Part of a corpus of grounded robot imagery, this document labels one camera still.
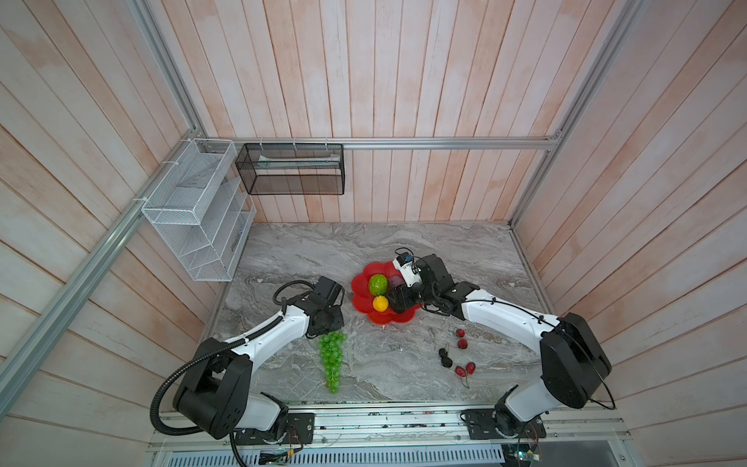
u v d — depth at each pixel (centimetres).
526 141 94
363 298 98
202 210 69
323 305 68
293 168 104
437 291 66
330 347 84
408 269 78
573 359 44
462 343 87
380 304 92
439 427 75
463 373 82
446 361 84
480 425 73
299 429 73
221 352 44
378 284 95
